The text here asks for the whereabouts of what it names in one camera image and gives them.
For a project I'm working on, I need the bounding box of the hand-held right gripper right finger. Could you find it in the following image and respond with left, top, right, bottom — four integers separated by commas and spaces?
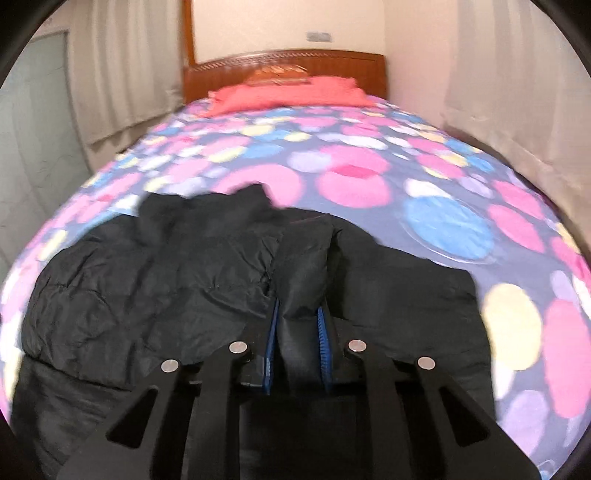
316, 305, 540, 480

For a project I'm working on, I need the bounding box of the black puffer jacket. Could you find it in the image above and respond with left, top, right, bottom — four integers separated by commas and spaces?
9, 183, 498, 480

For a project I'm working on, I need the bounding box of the wooden headboard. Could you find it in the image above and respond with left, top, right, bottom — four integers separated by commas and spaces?
182, 49, 387, 105

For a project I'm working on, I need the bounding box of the red pillow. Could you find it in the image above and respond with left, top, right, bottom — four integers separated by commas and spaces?
203, 75, 370, 117

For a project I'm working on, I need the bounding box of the white curtain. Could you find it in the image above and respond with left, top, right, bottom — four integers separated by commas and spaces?
442, 0, 591, 243
67, 0, 186, 154

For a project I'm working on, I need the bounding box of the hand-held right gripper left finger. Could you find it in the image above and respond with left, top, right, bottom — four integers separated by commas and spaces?
56, 299, 283, 480

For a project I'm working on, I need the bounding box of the wooden wall trim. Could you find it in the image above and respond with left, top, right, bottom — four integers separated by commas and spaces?
181, 0, 197, 66

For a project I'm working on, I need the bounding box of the polka-dot bed quilt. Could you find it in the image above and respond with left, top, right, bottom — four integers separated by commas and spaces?
0, 95, 591, 480

